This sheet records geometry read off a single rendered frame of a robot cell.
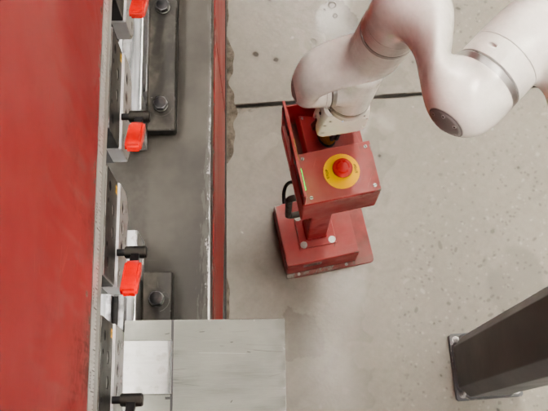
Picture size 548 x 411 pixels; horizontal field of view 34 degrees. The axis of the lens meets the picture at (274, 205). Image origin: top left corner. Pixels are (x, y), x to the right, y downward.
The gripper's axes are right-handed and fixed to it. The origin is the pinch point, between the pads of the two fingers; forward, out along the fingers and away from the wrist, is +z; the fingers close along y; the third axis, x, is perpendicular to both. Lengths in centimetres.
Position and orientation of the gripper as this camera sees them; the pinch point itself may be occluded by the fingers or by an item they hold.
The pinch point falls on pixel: (333, 130)
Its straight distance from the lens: 185.2
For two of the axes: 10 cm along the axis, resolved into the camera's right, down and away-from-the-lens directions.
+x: -2.1, -9.4, 2.6
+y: 9.7, -1.7, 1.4
